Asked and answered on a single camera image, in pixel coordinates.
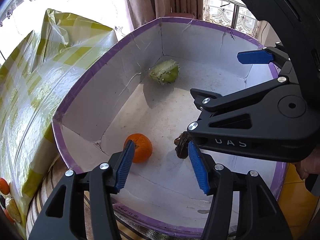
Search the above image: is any green fruit pointed bag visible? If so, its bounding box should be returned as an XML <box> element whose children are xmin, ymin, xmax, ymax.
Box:
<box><xmin>149</xmin><ymin>59</ymin><xmax>180</xmax><ymax>85</ymax></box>

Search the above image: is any dark passion fruit front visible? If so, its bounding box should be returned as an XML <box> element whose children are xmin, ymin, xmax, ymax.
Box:
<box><xmin>174</xmin><ymin>131</ymin><xmax>192</xmax><ymax>159</ymax></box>

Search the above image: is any orange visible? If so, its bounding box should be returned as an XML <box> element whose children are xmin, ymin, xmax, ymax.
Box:
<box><xmin>124</xmin><ymin>133</ymin><xmax>153</xmax><ymax>164</ymax></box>
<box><xmin>0</xmin><ymin>178</ymin><xmax>10</xmax><ymax>195</ymax></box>

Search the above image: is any large yellow-green fruit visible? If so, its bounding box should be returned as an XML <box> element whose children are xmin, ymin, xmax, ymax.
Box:
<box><xmin>5</xmin><ymin>197</ymin><xmax>22</xmax><ymax>224</ymax></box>

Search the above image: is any person's right hand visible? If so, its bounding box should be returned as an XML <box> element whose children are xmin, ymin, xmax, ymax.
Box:
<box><xmin>294</xmin><ymin>148</ymin><xmax>320</xmax><ymax>180</ymax></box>

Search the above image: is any striped plush seat cover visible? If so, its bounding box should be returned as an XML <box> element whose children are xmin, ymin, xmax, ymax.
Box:
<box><xmin>27</xmin><ymin>159</ymin><xmax>202</xmax><ymax>239</ymax></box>

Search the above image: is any purple cardboard box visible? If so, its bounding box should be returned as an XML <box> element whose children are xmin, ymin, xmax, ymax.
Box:
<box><xmin>52</xmin><ymin>17</ymin><xmax>278</xmax><ymax>230</ymax></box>

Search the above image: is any small glass side table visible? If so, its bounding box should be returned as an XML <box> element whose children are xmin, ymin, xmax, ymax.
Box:
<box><xmin>203</xmin><ymin>0</ymin><xmax>247</xmax><ymax>29</ymax></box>

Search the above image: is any yellow checked plastic tablecloth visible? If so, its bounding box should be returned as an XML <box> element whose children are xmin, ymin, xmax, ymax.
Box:
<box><xmin>1</xmin><ymin>9</ymin><xmax>117</xmax><ymax>219</ymax></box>

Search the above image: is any sheer floral lace curtain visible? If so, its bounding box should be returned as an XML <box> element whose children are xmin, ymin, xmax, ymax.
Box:
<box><xmin>0</xmin><ymin>0</ymin><xmax>61</xmax><ymax>28</ymax></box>

